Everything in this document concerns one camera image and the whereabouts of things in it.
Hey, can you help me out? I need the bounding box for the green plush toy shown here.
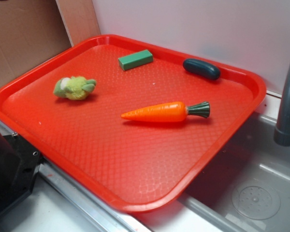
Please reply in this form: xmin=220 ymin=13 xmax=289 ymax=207
xmin=53 ymin=76 xmax=97 ymax=101

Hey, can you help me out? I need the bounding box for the dark green toy cucumber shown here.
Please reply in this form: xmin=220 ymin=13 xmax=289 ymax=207
xmin=183 ymin=58 xmax=221 ymax=80

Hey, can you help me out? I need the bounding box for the red plastic tray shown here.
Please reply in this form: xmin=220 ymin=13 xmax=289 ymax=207
xmin=0 ymin=35 xmax=266 ymax=213

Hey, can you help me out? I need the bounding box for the grey toy sink basin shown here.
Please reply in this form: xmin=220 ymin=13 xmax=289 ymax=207
xmin=135 ymin=111 xmax=290 ymax=232

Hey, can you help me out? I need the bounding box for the green rectangular block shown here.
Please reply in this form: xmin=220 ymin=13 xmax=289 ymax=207
xmin=118 ymin=50 xmax=153 ymax=71

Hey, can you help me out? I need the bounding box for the brown cardboard panel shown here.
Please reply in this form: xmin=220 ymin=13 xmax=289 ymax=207
xmin=0 ymin=0 xmax=100 ymax=87

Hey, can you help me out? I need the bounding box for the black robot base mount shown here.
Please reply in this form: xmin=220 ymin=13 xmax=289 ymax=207
xmin=0 ymin=133 xmax=41 ymax=216

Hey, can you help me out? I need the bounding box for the orange toy carrot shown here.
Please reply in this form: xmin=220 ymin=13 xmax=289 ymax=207
xmin=121 ymin=101 xmax=210 ymax=122

